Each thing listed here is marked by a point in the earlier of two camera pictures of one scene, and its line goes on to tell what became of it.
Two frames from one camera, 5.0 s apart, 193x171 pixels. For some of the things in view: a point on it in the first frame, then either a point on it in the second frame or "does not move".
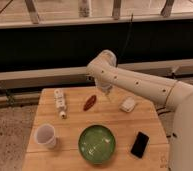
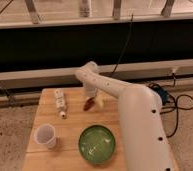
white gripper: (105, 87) -> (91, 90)
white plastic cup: (45, 134) does not move
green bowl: (96, 143) does not move
